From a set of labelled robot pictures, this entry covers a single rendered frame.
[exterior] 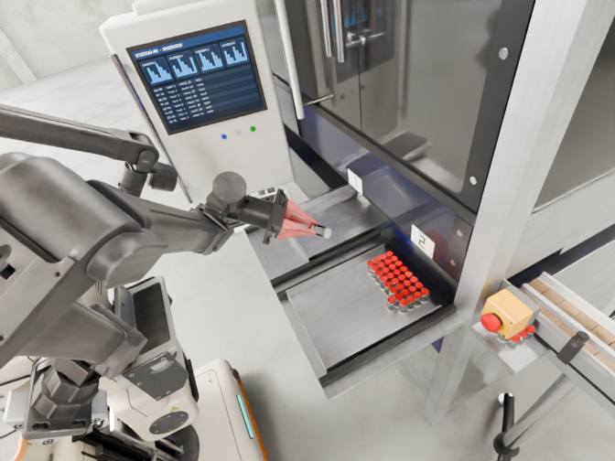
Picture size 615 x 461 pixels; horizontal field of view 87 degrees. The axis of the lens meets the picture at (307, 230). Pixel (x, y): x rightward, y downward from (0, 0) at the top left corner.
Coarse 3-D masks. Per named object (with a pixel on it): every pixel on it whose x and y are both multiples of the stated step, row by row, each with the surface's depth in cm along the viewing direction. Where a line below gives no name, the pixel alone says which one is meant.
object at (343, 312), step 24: (360, 264) 101; (312, 288) 98; (336, 288) 96; (360, 288) 95; (312, 312) 92; (336, 312) 90; (360, 312) 89; (384, 312) 88; (408, 312) 87; (432, 312) 83; (312, 336) 86; (336, 336) 85; (360, 336) 84; (384, 336) 80; (336, 360) 81
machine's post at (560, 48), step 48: (576, 0) 36; (528, 48) 42; (576, 48) 39; (528, 96) 45; (576, 96) 44; (528, 144) 48; (528, 192) 54; (480, 240) 65; (480, 288) 72; (432, 384) 121
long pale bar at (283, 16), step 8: (280, 0) 90; (280, 8) 91; (280, 16) 93; (280, 24) 94; (288, 32) 96; (288, 40) 97; (288, 48) 98; (288, 56) 100; (288, 64) 102; (296, 72) 104; (296, 80) 105; (296, 88) 107; (296, 96) 108; (296, 104) 111; (304, 104) 112; (312, 104) 113
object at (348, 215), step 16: (336, 192) 126; (352, 192) 128; (304, 208) 124; (320, 208) 124; (336, 208) 123; (352, 208) 121; (368, 208) 120; (304, 224) 119; (320, 224) 117; (336, 224) 116; (352, 224) 115; (368, 224) 114; (384, 224) 109; (304, 240) 113; (320, 240) 112; (336, 240) 111; (352, 240) 107
